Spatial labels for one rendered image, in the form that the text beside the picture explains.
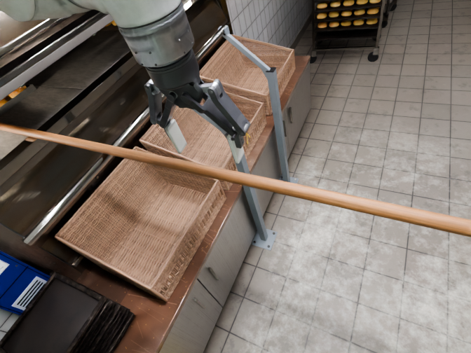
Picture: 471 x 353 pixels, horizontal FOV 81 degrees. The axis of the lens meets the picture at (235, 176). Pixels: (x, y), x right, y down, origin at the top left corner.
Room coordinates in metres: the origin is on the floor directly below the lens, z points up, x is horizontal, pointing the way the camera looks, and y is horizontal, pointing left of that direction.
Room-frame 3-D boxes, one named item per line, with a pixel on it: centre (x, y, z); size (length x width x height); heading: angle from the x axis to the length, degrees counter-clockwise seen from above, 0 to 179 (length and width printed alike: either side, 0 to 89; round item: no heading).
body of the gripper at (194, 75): (0.42, 0.03, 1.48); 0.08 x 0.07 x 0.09; 52
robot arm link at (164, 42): (0.42, 0.03, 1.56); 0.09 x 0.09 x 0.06
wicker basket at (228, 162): (1.29, 0.06, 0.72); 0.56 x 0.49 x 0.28; 140
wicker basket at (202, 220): (0.84, 0.44, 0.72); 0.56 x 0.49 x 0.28; 139
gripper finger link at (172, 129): (0.47, 0.09, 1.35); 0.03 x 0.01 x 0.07; 142
